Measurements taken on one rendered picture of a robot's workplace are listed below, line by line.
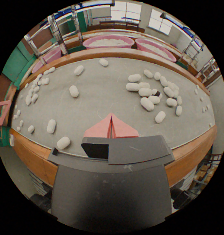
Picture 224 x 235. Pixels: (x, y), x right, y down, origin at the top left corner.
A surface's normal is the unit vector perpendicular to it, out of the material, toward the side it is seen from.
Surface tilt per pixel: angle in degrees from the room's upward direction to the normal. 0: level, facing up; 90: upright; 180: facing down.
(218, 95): 90
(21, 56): 90
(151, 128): 0
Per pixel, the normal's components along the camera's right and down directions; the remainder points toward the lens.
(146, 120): 0.00, -0.24
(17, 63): 1.00, 0.00
